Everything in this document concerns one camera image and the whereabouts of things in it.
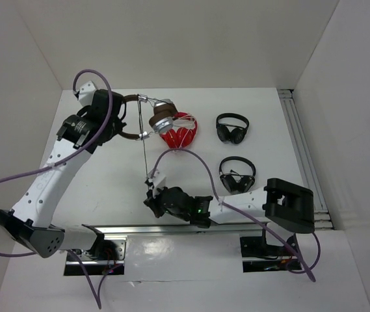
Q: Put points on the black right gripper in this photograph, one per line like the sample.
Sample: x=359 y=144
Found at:
x=153 y=202

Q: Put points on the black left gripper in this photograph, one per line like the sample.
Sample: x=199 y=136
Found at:
x=118 y=125

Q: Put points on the brown silver headphones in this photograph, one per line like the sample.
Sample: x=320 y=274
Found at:
x=162 y=120

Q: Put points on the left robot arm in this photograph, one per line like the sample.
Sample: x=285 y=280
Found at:
x=29 y=221

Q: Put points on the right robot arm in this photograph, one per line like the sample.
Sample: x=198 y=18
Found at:
x=285 y=204

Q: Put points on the red headphones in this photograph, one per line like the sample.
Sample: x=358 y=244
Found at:
x=183 y=132

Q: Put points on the near black headphones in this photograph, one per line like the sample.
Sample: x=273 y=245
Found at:
x=233 y=182

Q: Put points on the black headphones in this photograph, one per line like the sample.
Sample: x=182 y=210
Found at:
x=233 y=182
x=231 y=133

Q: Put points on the far black headphones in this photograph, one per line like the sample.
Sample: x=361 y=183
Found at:
x=231 y=133

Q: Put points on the white front cover panel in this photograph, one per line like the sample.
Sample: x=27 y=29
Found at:
x=196 y=257

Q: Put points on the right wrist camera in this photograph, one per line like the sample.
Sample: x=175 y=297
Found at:
x=156 y=182

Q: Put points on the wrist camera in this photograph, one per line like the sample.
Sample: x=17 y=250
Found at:
x=156 y=182
x=86 y=93

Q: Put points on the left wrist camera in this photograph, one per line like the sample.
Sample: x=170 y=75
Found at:
x=86 y=93

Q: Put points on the front aluminium rail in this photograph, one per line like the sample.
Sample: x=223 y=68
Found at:
x=181 y=229

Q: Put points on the aluminium rail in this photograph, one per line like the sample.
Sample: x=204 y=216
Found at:
x=323 y=220
x=181 y=229

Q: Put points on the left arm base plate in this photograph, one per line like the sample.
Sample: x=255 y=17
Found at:
x=112 y=258

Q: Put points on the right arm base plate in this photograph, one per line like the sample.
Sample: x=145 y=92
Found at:
x=256 y=249

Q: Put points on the right aluminium rail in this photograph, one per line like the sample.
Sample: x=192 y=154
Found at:
x=323 y=220

